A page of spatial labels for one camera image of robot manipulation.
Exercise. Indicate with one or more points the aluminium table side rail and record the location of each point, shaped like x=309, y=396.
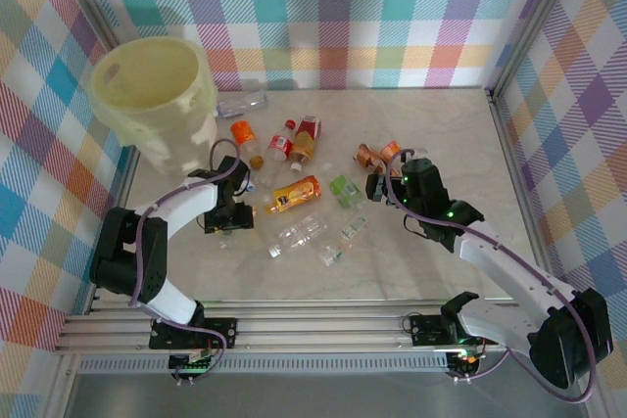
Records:
x=514, y=168
x=126, y=178

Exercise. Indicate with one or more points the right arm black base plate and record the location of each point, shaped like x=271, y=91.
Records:
x=426, y=330

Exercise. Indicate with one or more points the orange label juice bottle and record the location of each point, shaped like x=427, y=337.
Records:
x=242, y=131

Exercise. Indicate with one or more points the red label cola bottle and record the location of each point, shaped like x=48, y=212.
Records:
x=276, y=145

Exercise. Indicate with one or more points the small circuit board green lights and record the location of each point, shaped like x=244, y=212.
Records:
x=191, y=364
x=463, y=359

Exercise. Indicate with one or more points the white plate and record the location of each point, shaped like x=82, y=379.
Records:
x=181, y=153

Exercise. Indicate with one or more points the orange snack packet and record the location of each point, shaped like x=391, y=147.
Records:
x=372, y=156

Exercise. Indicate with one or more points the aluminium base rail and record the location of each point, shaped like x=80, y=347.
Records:
x=318, y=330

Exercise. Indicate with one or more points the clear plastic water bottle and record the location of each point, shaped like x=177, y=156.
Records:
x=242, y=104

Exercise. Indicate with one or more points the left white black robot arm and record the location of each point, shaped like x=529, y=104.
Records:
x=191, y=198

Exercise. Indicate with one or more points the aluminium frame post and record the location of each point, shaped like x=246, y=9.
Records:
x=534, y=21
x=93, y=2

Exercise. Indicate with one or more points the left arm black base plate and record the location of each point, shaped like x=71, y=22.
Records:
x=220, y=330

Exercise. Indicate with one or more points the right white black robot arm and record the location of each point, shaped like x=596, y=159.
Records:
x=509, y=266

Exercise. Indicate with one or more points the green label plastic bottle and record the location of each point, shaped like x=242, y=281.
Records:
x=343, y=188

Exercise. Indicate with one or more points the small bottle green white label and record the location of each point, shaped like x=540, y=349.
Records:
x=330, y=254
x=353, y=229

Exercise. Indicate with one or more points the clear crushed plastic bottle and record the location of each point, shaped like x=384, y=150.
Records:
x=299, y=234

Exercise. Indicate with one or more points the red gold label bottle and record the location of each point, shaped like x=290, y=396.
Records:
x=306, y=139

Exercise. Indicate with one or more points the cream plastic bucket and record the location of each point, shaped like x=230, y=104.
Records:
x=147, y=75

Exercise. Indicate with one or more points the blue white bottle cap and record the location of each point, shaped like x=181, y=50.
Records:
x=249, y=186

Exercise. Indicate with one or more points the orange bottle with black label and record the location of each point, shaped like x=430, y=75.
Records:
x=296, y=194

